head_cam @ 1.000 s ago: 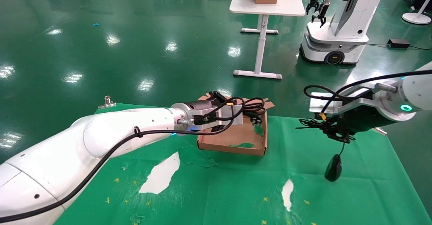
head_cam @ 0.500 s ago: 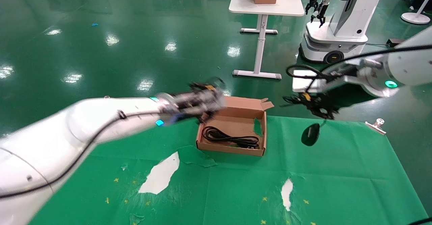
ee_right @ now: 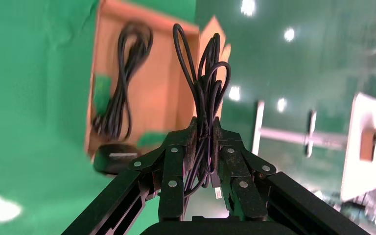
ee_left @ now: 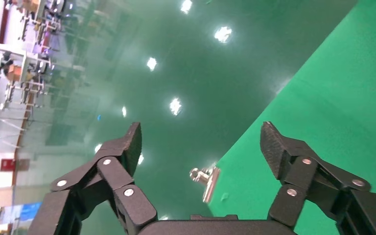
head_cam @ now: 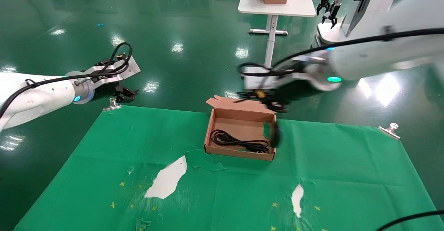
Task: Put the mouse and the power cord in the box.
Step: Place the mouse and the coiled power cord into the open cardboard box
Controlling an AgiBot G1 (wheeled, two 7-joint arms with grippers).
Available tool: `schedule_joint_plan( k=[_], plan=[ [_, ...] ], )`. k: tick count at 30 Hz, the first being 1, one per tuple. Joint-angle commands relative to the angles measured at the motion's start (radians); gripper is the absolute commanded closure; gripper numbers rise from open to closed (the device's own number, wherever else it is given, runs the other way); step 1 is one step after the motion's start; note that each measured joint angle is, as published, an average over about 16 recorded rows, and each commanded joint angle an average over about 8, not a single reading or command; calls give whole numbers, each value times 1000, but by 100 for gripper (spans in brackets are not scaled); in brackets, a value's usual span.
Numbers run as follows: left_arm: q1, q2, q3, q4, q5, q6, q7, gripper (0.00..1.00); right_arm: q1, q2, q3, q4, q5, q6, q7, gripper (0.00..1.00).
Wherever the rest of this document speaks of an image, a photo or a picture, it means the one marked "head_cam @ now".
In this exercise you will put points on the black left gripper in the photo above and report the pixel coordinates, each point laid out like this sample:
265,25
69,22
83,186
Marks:
105,91

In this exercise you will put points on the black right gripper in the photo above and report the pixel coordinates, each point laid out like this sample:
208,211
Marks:
293,91

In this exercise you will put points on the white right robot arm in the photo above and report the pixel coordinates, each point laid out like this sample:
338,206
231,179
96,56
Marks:
381,47

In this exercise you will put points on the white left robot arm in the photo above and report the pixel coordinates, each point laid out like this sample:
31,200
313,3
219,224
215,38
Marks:
38,97

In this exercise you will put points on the open brown cardboard box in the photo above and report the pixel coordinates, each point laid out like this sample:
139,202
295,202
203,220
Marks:
239,123

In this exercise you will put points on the metal binder clip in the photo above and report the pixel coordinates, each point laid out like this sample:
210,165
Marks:
390,131
111,105

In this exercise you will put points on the green torn table cloth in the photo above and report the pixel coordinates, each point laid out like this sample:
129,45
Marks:
242,189

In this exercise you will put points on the white table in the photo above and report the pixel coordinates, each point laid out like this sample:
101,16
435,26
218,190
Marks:
277,5

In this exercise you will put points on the small black robot gripper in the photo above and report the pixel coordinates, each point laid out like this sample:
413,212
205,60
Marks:
323,5
334,16

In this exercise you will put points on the white wheeled robot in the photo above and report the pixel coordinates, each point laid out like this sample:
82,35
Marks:
364,5

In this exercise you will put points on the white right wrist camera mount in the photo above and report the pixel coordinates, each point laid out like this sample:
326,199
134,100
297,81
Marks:
258,80

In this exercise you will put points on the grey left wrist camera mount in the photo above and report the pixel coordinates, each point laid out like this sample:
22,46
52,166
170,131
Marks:
128,69

